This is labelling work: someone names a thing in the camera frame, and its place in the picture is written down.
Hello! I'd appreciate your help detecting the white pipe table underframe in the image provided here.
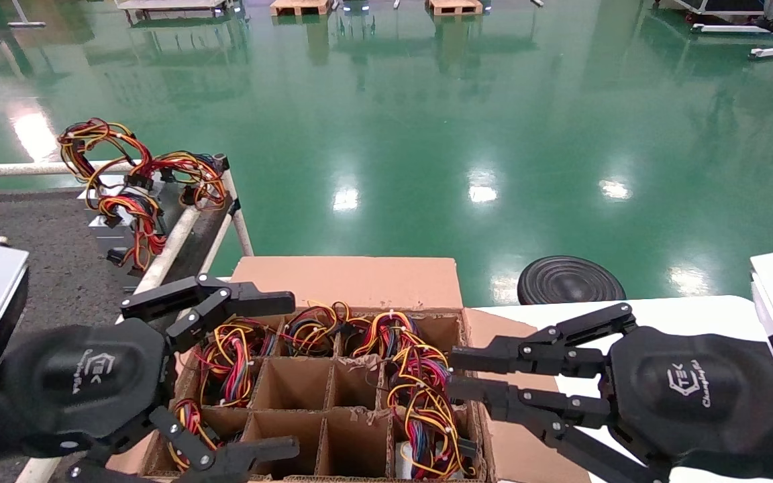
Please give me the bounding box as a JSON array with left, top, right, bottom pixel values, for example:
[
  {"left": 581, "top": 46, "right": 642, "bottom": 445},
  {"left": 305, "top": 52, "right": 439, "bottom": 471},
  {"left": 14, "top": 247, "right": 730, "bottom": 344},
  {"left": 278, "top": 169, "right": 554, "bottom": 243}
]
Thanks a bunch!
[{"left": 175, "top": 154, "right": 254, "bottom": 329}]

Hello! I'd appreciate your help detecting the brown cardboard box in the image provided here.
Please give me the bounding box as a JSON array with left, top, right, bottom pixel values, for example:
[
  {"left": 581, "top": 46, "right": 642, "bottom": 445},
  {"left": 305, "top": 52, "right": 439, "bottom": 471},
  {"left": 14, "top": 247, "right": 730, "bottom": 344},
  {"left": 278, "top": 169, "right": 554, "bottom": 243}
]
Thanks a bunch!
[{"left": 106, "top": 255, "right": 592, "bottom": 483}]

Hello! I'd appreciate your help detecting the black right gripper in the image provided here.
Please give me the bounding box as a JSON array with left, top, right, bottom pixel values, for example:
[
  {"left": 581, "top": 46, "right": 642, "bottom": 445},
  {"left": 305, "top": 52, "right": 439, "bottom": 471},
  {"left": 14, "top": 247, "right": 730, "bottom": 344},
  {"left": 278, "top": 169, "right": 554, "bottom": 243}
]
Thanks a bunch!
[{"left": 446, "top": 302, "right": 773, "bottom": 483}]

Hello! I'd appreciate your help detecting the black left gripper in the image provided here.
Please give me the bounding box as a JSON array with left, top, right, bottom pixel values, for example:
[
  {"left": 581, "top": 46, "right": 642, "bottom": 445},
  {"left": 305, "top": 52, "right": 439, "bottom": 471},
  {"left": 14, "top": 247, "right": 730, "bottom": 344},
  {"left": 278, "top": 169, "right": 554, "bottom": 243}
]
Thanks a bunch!
[{"left": 1, "top": 273, "right": 301, "bottom": 483}]

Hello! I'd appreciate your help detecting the power supply with coloured wires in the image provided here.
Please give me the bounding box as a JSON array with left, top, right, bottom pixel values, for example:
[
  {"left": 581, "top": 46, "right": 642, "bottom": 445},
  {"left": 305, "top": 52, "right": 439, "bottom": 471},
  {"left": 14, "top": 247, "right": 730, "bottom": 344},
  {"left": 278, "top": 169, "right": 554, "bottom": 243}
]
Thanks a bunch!
[
  {"left": 390, "top": 386, "right": 480, "bottom": 481},
  {"left": 87, "top": 191, "right": 169, "bottom": 277},
  {"left": 350, "top": 309, "right": 431, "bottom": 363},
  {"left": 385, "top": 343, "right": 458, "bottom": 430},
  {"left": 58, "top": 118, "right": 231, "bottom": 222}
]

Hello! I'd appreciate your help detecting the black round ribbed disc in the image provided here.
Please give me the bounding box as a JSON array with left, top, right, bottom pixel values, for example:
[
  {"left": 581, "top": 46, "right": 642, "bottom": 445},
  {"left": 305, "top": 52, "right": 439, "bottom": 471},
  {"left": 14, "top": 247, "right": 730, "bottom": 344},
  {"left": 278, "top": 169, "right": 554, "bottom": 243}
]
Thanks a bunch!
[{"left": 517, "top": 255, "right": 627, "bottom": 307}]

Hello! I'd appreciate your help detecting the gray platform cart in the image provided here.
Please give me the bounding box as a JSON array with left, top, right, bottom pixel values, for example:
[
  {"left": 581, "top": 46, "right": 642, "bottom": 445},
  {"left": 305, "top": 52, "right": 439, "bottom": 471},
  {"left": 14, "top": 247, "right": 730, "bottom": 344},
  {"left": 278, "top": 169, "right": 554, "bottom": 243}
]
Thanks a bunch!
[{"left": 115, "top": 0, "right": 233, "bottom": 21}]

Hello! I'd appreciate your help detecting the wooden pallet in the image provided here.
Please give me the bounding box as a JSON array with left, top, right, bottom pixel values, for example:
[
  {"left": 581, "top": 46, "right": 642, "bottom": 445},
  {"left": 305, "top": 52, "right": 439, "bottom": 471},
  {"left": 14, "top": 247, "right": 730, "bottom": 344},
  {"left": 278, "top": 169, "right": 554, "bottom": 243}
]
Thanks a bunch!
[
  {"left": 426, "top": 0, "right": 484, "bottom": 17},
  {"left": 269, "top": 0, "right": 331, "bottom": 17}
]

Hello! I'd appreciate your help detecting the white metal floor frame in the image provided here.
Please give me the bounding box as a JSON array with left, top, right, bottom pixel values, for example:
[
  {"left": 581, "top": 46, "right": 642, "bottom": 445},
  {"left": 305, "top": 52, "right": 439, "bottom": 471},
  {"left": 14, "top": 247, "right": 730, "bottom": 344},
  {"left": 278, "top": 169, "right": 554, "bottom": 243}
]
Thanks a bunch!
[{"left": 690, "top": 23, "right": 773, "bottom": 60}]

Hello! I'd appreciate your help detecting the white metal table rail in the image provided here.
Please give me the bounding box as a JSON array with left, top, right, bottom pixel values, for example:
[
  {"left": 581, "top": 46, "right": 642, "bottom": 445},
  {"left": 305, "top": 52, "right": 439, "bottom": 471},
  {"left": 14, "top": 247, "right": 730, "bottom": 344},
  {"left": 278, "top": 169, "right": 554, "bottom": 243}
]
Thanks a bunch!
[
  {"left": 0, "top": 158, "right": 226, "bottom": 179},
  {"left": 16, "top": 205, "right": 201, "bottom": 483}
]

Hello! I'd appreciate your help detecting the dark equipment cart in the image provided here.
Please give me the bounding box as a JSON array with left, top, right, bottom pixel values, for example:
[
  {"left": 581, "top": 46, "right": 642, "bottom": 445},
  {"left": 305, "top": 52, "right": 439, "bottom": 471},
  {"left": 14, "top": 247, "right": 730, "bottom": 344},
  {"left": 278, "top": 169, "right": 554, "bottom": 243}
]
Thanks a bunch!
[{"left": 654, "top": 0, "right": 773, "bottom": 22}]

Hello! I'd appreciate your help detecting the wire bundle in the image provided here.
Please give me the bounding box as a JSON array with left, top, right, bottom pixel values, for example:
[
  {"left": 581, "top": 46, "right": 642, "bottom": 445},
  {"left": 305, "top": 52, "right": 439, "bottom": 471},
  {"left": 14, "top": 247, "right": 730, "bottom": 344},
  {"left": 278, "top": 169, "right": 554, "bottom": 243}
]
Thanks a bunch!
[
  {"left": 167, "top": 398, "right": 226, "bottom": 470},
  {"left": 280, "top": 301, "right": 354, "bottom": 358},
  {"left": 185, "top": 315, "right": 278, "bottom": 409}
]

